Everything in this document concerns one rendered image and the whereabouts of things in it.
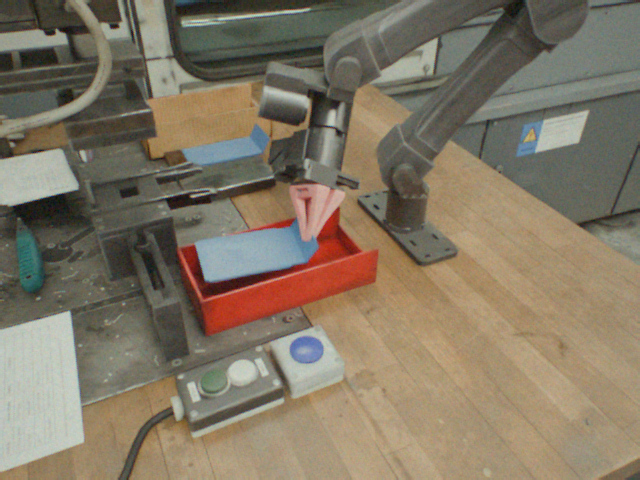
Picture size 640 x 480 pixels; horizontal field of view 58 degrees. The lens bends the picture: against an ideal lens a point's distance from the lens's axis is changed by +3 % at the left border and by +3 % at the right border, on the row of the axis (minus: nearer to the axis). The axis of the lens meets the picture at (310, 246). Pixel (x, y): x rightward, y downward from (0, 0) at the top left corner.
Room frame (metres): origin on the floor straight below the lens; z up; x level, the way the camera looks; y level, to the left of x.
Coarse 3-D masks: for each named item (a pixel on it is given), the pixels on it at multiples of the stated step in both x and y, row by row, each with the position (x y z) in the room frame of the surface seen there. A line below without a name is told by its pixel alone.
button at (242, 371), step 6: (234, 366) 0.41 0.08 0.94; (240, 366) 0.41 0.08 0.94; (246, 366) 0.41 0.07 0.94; (252, 366) 0.41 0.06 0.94; (234, 372) 0.40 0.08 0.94; (240, 372) 0.40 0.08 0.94; (246, 372) 0.40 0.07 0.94; (252, 372) 0.40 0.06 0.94; (234, 378) 0.40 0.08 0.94; (240, 378) 0.40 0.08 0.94; (246, 378) 0.40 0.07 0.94
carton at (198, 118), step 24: (192, 96) 1.10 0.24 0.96; (216, 96) 1.12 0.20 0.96; (240, 96) 1.15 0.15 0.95; (168, 120) 1.08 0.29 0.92; (192, 120) 0.99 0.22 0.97; (216, 120) 1.00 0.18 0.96; (240, 120) 1.02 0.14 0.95; (264, 120) 1.05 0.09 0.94; (144, 144) 0.98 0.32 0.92; (168, 144) 0.96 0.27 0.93; (192, 144) 0.98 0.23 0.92
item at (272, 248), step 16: (208, 240) 0.61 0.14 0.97; (224, 240) 0.61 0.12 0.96; (240, 240) 0.61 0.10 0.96; (256, 240) 0.62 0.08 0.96; (272, 240) 0.62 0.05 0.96; (288, 240) 0.62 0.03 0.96; (208, 256) 0.58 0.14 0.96; (224, 256) 0.58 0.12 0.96; (256, 256) 0.59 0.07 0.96; (272, 256) 0.59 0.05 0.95; (288, 256) 0.59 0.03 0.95; (304, 256) 0.59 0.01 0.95; (208, 272) 0.55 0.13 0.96; (224, 272) 0.55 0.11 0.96; (240, 272) 0.56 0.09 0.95
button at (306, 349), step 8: (304, 336) 0.46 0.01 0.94; (296, 344) 0.45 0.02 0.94; (304, 344) 0.45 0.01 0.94; (312, 344) 0.45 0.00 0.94; (320, 344) 0.45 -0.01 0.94; (296, 352) 0.43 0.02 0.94; (304, 352) 0.43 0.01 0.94; (312, 352) 0.43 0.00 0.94; (320, 352) 0.43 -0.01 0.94; (296, 360) 0.43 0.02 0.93; (304, 360) 0.42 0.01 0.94; (312, 360) 0.42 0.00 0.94
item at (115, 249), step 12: (156, 228) 0.63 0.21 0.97; (168, 228) 0.64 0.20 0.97; (108, 240) 0.60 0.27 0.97; (120, 240) 0.61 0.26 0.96; (156, 240) 0.63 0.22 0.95; (168, 240) 0.64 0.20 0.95; (108, 252) 0.60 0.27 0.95; (120, 252) 0.61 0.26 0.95; (168, 252) 0.64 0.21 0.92; (108, 264) 0.60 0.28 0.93; (120, 264) 0.61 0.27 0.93; (132, 264) 0.61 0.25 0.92; (168, 264) 0.63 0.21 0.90; (120, 276) 0.61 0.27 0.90
